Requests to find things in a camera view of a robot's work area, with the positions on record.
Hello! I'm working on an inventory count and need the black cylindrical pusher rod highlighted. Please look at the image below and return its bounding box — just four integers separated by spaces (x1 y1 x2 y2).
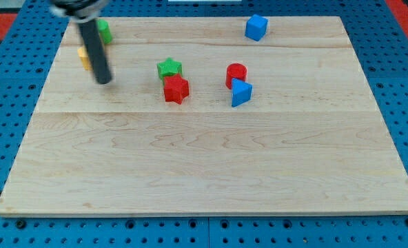
77 19 112 85

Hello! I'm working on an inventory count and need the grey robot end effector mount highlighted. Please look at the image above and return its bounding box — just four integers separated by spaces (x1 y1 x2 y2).
49 0 110 19

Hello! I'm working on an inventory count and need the green cylinder block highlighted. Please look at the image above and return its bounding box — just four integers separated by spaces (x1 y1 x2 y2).
96 19 113 44

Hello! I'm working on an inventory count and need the green star block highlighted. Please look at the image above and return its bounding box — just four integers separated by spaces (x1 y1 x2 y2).
156 57 183 81

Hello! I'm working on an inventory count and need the red star block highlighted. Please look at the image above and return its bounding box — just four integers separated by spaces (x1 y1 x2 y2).
163 73 190 105

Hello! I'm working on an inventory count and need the yellow block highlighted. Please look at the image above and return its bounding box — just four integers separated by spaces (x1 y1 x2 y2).
77 46 92 71

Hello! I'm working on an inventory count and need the wooden board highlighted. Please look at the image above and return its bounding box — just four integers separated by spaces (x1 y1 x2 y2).
0 16 408 218

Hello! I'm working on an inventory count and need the red cylinder block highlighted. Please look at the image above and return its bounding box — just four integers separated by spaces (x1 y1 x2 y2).
225 63 247 89

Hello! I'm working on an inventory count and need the blue triangle block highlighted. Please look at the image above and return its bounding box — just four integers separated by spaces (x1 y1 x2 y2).
232 79 253 107

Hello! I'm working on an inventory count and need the blue cube block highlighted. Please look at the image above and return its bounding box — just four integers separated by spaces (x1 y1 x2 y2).
245 14 269 41

